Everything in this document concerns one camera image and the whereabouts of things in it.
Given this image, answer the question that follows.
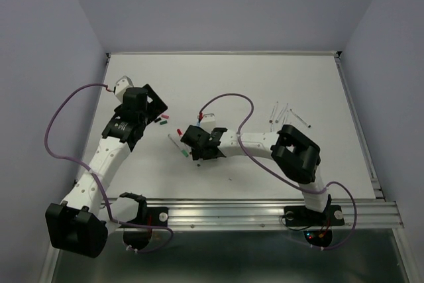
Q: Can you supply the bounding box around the green white pen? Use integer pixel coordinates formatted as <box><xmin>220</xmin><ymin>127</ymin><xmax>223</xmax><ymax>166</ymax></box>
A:
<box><xmin>168</xmin><ymin>134</ymin><xmax>189</xmax><ymax>158</ymax></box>

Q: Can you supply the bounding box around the dark red capped pen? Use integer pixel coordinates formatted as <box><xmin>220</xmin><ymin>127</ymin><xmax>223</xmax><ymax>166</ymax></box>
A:
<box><xmin>269</xmin><ymin>101</ymin><xmax>279</xmax><ymax>124</ymax></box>

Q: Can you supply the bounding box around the grey pen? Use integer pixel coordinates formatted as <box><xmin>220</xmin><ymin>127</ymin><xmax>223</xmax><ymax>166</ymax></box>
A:
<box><xmin>275</xmin><ymin>103</ymin><xmax>289</xmax><ymax>123</ymax></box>

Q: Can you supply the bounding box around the purple capped pen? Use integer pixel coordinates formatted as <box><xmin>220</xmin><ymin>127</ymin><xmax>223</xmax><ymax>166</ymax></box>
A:
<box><xmin>283</xmin><ymin>111</ymin><xmax>289</xmax><ymax>125</ymax></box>

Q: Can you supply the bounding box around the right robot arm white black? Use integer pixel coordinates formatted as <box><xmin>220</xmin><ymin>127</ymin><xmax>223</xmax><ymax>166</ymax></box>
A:
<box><xmin>181</xmin><ymin>125</ymin><xmax>329</xmax><ymax>223</ymax></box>

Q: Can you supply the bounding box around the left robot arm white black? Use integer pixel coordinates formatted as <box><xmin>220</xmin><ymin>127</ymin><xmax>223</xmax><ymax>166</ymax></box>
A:
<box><xmin>44</xmin><ymin>77</ymin><xmax>174</xmax><ymax>258</ymax></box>

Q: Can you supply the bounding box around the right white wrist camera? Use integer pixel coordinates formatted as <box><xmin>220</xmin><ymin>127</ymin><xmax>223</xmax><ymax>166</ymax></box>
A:
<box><xmin>199</xmin><ymin>113</ymin><xmax>216</xmax><ymax>131</ymax></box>

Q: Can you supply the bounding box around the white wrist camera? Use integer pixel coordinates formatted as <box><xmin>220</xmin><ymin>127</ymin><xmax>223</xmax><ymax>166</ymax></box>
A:
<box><xmin>106</xmin><ymin>76</ymin><xmax>134</xmax><ymax>103</ymax></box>
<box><xmin>199</xmin><ymin>113</ymin><xmax>216</xmax><ymax>131</ymax></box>

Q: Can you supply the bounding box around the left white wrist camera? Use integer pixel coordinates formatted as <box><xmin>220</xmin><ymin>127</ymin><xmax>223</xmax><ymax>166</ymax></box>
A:
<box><xmin>106</xmin><ymin>76</ymin><xmax>134</xmax><ymax>103</ymax></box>

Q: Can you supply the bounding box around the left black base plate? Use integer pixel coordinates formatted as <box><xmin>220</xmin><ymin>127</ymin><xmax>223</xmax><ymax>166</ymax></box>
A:
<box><xmin>108</xmin><ymin>192</ymin><xmax>174</xmax><ymax>254</ymax></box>

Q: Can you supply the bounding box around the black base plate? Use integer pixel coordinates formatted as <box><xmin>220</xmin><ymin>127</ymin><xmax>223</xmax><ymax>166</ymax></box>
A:
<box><xmin>108</xmin><ymin>192</ymin><xmax>174</xmax><ymax>254</ymax></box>
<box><xmin>280</xmin><ymin>205</ymin><xmax>345</xmax><ymax>249</ymax></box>

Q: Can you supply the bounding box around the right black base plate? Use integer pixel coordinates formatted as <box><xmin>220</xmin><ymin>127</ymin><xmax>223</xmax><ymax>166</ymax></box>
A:
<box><xmin>280</xmin><ymin>205</ymin><xmax>345</xmax><ymax>249</ymax></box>

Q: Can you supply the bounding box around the aluminium front rail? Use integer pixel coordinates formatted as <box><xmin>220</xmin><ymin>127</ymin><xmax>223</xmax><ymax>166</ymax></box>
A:
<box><xmin>147</xmin><ymin>199</ymin><xmax>403</xmax><ymax>232</ymax></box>

